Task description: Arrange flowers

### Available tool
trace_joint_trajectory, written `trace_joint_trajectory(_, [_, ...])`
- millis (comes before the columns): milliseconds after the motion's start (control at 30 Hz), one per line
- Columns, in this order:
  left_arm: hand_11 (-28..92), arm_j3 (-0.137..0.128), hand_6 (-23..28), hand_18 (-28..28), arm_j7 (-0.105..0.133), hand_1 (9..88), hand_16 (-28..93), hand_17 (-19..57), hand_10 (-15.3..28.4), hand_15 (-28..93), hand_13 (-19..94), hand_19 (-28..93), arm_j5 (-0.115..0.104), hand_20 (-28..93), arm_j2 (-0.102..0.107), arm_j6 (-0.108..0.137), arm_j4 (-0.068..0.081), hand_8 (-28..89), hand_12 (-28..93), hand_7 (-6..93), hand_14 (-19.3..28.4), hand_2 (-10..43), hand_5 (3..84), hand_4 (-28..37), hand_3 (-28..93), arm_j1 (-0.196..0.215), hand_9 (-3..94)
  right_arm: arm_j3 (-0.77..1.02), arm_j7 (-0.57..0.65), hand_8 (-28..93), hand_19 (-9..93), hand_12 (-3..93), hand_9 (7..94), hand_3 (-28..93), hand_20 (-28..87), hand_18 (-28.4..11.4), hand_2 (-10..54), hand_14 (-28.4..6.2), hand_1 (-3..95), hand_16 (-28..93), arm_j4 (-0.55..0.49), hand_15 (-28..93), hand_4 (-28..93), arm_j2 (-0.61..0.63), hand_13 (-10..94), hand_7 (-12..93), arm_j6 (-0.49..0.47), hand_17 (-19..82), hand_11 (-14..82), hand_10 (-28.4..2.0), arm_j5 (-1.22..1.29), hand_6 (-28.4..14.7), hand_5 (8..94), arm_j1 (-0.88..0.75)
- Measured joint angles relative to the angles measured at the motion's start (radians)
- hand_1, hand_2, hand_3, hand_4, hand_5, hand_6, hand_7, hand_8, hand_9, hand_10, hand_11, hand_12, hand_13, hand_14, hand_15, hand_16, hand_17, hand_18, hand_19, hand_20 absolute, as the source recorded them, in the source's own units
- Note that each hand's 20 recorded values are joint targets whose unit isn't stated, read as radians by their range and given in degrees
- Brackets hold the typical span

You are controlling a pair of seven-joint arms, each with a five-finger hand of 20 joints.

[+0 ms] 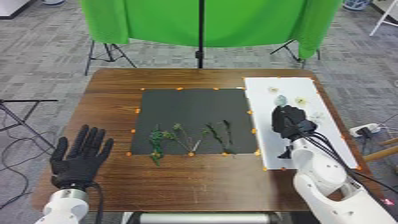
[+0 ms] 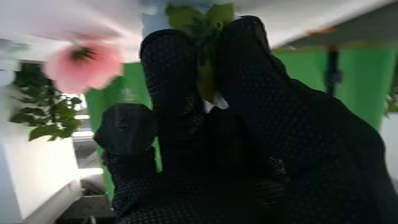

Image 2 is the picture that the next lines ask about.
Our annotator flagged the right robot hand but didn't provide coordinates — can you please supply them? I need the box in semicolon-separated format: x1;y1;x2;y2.
93;15;398;224

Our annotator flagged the black backdrop stand pole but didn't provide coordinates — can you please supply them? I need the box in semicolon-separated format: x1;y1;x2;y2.
322;45;345;98

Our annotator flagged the white sheet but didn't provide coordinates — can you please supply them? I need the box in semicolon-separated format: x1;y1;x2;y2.
0;0;395;65

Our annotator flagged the green plant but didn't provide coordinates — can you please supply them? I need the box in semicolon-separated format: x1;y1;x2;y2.
8;62;86;142

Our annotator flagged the pink flower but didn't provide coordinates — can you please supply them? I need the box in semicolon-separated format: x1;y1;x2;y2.
42;39;127;95

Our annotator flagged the pale blue flower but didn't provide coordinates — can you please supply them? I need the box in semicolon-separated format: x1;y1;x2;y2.
164;0;237;103

